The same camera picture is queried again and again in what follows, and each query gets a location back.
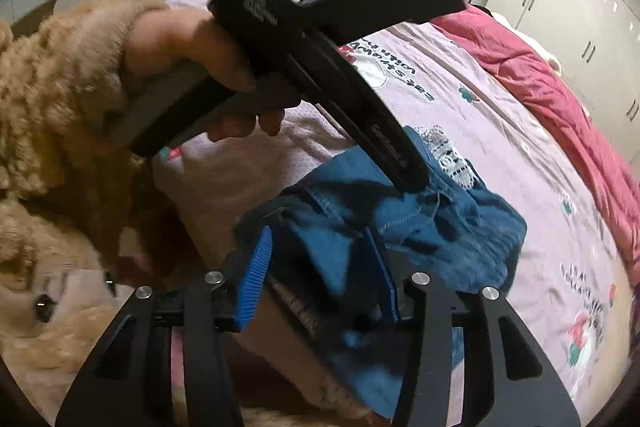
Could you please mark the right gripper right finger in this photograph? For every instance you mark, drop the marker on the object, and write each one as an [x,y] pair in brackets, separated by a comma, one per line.
[508,380]

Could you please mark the fuzzy tan left sleeve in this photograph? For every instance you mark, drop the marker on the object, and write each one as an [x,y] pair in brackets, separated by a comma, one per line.
[67,191]

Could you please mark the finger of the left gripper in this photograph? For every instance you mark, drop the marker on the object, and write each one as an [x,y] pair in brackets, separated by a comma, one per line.
[326,78]
[360,18]

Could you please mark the white wardrobe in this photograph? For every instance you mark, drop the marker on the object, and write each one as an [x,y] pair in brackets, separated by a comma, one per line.
[597,44]

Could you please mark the blue denim lace-trimmed pants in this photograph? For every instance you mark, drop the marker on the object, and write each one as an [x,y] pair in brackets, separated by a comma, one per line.
[321,271]

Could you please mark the red pink quilt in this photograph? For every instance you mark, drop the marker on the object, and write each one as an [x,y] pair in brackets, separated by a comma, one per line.
[531,80]

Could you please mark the person's left hand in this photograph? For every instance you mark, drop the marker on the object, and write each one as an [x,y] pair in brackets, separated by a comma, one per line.
[160,39]

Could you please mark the pink strawberry bear bedsheet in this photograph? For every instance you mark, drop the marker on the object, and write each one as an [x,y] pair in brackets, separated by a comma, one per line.
[570,285]

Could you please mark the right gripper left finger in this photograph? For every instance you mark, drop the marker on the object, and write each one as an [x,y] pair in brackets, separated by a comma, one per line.
[126,379]

